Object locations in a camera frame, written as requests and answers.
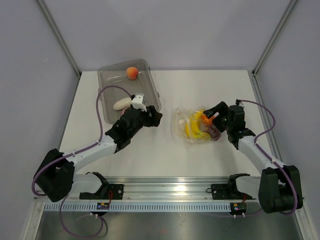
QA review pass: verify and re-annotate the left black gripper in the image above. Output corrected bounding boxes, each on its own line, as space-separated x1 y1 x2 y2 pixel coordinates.
128 105 162 138

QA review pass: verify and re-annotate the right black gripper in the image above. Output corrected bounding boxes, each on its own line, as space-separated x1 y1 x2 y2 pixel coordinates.
203 101 233 133

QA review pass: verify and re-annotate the dark red toy plum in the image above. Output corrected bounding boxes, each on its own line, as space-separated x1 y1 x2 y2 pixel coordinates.
208 126 221 141

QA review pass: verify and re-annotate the white toy food piece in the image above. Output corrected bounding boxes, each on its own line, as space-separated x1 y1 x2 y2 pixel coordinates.
112 97 132 111

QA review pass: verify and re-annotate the clear zip top bag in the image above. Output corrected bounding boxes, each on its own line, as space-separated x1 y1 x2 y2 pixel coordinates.
172 107 221 144

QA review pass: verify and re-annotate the yellow white-dotted toy food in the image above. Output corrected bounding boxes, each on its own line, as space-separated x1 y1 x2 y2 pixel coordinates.
185 108 211 141

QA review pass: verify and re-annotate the orange pink toy peach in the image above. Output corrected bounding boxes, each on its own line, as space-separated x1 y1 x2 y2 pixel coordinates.
125 66 139 80

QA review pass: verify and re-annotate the orange toy fruit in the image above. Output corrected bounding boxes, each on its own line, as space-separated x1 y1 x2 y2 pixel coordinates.
201 114 215 125

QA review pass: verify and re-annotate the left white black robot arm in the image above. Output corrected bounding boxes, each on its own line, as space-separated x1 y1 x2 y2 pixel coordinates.
31 105 163 203

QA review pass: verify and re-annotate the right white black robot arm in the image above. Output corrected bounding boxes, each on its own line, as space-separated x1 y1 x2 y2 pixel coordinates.
203 99 303 215

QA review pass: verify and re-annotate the clear grey plastic bin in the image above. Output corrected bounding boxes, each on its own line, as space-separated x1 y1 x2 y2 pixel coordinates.
97 59 162 124

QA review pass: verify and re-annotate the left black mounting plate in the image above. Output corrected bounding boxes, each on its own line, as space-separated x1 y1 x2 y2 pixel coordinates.
79 183 124 200

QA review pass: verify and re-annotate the black mounting plate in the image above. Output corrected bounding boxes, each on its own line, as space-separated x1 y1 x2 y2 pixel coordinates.
210 183 244 200
79 183 124 200

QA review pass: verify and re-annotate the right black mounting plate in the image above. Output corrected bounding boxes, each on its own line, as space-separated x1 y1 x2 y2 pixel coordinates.
210 183 244 200

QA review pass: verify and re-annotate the right small circuit board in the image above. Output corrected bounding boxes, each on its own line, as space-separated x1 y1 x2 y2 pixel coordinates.
232 202 247 212

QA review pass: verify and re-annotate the small circuit board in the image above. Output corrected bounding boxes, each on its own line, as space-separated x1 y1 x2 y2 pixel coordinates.
96 202 110 210
232 202 247 212

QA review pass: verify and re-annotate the left small circuit board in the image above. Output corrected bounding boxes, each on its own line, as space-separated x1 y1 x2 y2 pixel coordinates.
96 202 110 210

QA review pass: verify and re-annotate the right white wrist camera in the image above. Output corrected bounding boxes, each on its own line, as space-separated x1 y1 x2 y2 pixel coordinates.
235 99 245 108

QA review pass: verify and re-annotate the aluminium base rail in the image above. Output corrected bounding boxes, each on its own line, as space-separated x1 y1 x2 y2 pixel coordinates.
33 176 306 202

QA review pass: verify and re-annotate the right aluminium frame post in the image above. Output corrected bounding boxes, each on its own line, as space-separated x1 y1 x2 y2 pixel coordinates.
251 0 299 77

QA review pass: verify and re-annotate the aluminium frame post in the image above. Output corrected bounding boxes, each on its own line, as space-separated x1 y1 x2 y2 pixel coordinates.
251 0 299 77
35 0 82 79

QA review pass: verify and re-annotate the white slotted cable duct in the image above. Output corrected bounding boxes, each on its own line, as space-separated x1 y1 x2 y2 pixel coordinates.
44 202 231 213

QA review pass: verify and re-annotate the left aluminium frame post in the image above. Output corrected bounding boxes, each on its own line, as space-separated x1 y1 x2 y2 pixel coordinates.
35 0 82 79

